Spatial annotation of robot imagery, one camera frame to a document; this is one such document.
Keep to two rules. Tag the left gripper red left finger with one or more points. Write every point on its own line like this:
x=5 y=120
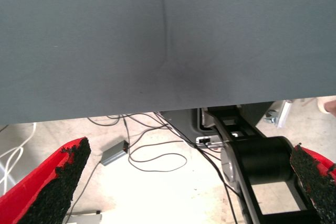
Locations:
x=39 y=190

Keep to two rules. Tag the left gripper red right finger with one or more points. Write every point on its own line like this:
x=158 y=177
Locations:
x=320 y=182

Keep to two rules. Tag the flat grey floor box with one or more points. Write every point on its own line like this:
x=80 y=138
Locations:
x=84 y=218

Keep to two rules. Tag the black cylinder with grey cap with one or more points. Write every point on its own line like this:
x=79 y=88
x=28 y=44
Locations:
x=262 y=158

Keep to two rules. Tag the aluminium profile bar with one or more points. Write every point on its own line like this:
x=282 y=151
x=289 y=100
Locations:
x=284 y=113

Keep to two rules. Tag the person's beige shoe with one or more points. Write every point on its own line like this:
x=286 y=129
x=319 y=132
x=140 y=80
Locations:
x=326 y=104

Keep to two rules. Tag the grey power adapter box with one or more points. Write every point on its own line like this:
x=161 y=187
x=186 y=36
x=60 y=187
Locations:
x=114 y=154

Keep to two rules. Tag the white connector box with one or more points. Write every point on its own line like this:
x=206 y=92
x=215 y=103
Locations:
x=207 y=140

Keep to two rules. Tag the dark grey chassis panel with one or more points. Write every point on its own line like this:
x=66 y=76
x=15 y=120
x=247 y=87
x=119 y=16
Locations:
x=181 y=123

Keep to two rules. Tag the dark grey table cloth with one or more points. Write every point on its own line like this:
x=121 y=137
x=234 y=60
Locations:
x=78 y=37

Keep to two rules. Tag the metal foot bracket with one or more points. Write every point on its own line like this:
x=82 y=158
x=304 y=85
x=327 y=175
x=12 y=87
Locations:
x=271 y=117

